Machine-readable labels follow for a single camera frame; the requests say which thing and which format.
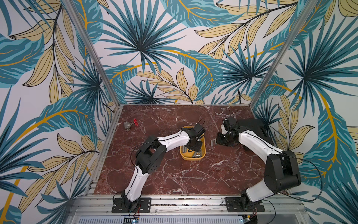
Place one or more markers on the metal valve red handle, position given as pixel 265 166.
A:
pixel 128 125

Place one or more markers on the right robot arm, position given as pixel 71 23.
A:
pixel 281 168

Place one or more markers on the black plastic tool case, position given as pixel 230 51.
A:
pixel 257 126

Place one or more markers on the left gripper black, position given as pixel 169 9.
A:
pixel 197 149

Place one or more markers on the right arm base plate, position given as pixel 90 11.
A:
pixel 241 204

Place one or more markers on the aluminium front rail frame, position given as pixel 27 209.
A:
pixel 191 209

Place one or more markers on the steel socket in tray front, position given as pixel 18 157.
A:
pixel 197 155

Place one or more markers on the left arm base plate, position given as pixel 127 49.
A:
pixel 141 205

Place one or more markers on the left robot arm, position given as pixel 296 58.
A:
pixel 150 155

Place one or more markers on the yellow plastic storage tray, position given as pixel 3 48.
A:
pixel 184 151

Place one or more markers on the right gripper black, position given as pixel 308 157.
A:
pixel 224 136

